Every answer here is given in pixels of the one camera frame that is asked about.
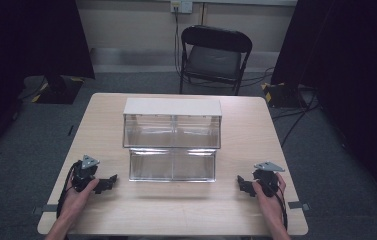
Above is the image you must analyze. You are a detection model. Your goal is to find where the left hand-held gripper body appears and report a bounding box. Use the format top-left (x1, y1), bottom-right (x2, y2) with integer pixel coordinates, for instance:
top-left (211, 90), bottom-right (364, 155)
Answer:
top-left (71, 154), bottom-right (101, 193)

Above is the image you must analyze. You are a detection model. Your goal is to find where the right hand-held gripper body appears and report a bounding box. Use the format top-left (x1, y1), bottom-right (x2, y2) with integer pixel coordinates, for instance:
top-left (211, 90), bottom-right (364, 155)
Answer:
top-left (252, 161), bottom-right (286, 198)

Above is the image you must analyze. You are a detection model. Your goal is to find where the clear plastic drawer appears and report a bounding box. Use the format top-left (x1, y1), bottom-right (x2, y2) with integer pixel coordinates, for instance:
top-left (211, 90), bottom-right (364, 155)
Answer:
top-left (128, 147), bottom-right (217, 184)

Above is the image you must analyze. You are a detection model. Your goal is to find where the person's right hand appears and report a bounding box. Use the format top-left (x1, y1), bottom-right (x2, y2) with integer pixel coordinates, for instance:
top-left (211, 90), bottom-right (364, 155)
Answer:
top-left (251, 172), bottom-right (287, 221)

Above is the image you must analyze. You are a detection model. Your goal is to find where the person's left hand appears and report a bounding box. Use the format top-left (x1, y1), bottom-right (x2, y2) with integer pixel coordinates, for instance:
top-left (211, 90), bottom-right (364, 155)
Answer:
top-left (59, 178), bottom-right (100, 219)

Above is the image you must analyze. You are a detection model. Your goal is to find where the grey tape strip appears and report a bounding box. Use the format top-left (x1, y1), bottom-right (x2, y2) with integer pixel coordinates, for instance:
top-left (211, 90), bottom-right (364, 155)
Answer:
top-left (287, 201), bottom-right (311, 212)
top-left (31, 204), bottom-right (59, 216)

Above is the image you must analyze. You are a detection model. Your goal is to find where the black box with yellow stripes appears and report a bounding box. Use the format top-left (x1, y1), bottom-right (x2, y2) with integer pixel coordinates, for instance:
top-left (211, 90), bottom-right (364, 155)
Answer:
top-left (261, 81), bottom-right (308, 109)

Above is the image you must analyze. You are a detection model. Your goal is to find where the black stand base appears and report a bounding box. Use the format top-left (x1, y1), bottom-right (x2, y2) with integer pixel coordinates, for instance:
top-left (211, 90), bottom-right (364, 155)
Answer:
top-left (31, 74), bottom-right (85, 105)

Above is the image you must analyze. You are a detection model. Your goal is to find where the white-topped clear drawer cabinet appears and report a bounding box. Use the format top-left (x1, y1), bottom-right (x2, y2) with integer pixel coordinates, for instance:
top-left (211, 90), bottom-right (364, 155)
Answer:
top-left (122, 97), bottom-right (223, 150)

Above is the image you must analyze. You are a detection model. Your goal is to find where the black folding chair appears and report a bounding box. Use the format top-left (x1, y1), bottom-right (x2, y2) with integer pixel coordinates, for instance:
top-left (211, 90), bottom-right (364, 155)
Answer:
top-left (178, 24), bottom-right (254, 97)

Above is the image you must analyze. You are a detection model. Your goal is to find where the dark curtain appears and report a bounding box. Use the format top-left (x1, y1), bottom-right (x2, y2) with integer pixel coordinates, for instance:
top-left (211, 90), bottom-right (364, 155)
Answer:
top-left (270, 0), bottom-right (377, 216)
top-left (0, 0), bottom-right (96, 168)

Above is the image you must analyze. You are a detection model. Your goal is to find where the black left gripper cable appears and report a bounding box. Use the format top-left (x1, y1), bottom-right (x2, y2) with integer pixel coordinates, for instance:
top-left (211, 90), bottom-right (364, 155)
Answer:
top-left (56, 162), bottom-right (77, 219)

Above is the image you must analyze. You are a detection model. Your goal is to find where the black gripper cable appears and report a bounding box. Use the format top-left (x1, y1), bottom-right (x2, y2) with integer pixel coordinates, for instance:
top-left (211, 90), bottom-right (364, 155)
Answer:
top-left (275, 189), bottom-right (289, 232)
top-left (56, 162), bottom-right (77, 219)

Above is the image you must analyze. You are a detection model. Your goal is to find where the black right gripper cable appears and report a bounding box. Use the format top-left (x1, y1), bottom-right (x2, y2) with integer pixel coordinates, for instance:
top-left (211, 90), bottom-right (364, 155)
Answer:
top-left (275, 189), bottom-right (289, 232)

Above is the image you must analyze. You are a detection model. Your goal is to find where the black floor cable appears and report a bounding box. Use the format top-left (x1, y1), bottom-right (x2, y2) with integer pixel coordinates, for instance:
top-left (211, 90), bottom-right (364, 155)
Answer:
top-left (271, 91), bottom-right (321, 148)
top-left (240, 66), bottom-right (276, 89)

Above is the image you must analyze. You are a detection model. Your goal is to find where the black cable from outlet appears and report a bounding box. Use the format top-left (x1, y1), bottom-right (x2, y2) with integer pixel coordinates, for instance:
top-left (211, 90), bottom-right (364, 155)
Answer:
top-left (173, 9), bottom-right (183, 78)

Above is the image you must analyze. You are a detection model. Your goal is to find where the white wall outlet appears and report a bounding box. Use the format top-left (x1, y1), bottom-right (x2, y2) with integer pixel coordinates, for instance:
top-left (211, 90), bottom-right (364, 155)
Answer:
top-left (170, 0), bottom-right (194, 15)

